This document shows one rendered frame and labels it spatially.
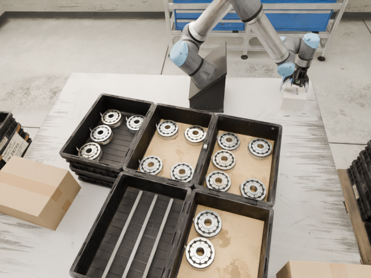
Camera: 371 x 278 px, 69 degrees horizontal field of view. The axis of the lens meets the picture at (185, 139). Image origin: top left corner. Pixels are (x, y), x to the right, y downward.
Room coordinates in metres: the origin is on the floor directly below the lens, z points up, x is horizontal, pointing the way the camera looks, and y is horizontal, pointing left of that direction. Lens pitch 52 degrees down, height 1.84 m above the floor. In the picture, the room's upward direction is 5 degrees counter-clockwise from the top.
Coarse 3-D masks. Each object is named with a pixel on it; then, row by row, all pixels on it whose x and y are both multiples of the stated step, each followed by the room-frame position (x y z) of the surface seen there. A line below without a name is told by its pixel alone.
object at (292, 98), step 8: (288, 88) 1.13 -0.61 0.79; (296, 88) 1.13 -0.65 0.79; (304, 88) 1.12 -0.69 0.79; (280, 96) 1.14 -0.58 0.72; (288, 96) 1.07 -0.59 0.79; (296, 96) 1.07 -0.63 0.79; (304, 96) 1.06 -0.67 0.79; (280, 104) 1.08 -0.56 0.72; (288, 104) 1.05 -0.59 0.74; (296, 104) 1.04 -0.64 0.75; (304, 104) 1.03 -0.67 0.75
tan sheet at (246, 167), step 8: (240, 136) 0.79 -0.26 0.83; (248, 136) 0.78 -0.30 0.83; (216, 144) 0.75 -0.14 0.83; (240, 144) 0.74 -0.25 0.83; (272, 144) 0.73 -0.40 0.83; (240, 152) 0.69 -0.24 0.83; (272, 152) 0.68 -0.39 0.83; (240, 160) 0.65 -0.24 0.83; (248, 160) 0.65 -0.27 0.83; (256, 160) 0.65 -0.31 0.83; (264, 160) 0.64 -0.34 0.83; (208, 168) 0.62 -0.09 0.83; (240, 168) 0.61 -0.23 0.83; (248, 168) 0.61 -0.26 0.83; (256, 168) 0.60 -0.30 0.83; (264, 168) 0.60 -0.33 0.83; (232, 176) 0.57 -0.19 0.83; (240, 176) 0.57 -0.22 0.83; (248, 176) 0.57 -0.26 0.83; (256, 176) 0.57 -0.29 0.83; (264, 176) 0.56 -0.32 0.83; (232, 184) 0.54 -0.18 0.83; (264, 184) 0.52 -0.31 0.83; (232, 192) 0.50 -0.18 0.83; (264, 200) 0.45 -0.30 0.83
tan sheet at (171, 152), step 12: (156, 132) 0.85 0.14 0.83; (180, 132) 0.84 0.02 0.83; (156, 144) 0.78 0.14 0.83; (168, 144) 0.77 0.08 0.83; (180, 144) 0.77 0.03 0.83; (144, 156) 0.72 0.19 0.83; (168, 156) 0.70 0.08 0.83; (180, 156) 0.70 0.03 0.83; (192, 156) 0.69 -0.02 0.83; (168, 168) 0.64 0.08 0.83
